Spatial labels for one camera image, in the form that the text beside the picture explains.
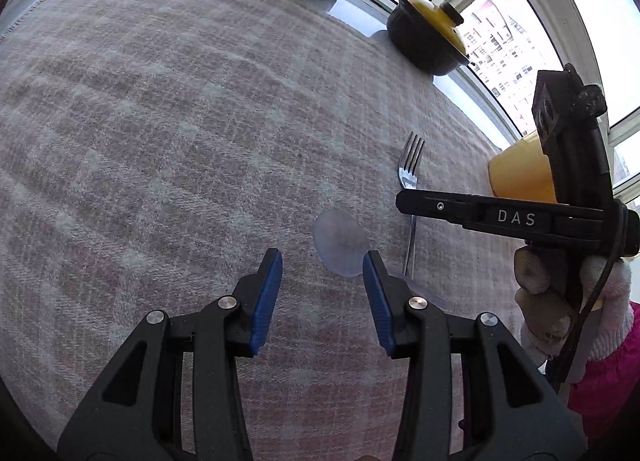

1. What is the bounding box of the pink sleeve forearm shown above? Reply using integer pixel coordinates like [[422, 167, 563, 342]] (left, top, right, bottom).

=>
[[568, 302, 639, 441]]

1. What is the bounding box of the right gloved hand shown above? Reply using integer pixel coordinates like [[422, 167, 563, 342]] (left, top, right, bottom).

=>
[[514, 247, 631, 383]]

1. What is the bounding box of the yellow plastic utensil bucket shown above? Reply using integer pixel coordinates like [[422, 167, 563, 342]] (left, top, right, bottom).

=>
[[488, 134, 556, 203]]

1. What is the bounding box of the metal fork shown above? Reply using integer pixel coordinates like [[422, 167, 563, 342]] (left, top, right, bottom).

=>
[[397, 132, 424, 279]]

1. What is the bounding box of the yellow pot lid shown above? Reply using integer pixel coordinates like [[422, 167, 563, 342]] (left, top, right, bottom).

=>
[[409, 0, 468, 57]]

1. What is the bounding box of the black clay pot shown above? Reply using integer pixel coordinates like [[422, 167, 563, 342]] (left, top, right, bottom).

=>
[[386, 0, 470, 77]]

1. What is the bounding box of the pink plaid table cloth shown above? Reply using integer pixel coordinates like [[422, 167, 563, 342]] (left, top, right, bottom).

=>
[[1, 0, 496, 460]]

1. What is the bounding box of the black cable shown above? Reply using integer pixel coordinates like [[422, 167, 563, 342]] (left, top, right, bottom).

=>
[[554, 200, 629, 387]]

